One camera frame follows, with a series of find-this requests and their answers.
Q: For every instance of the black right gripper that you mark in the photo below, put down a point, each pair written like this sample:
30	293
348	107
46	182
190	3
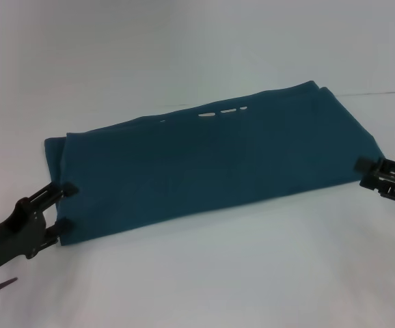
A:
394	181

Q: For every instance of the teal blue shirt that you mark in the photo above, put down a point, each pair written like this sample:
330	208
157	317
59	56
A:
201	164

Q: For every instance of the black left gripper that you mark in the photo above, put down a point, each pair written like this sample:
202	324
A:
16	232

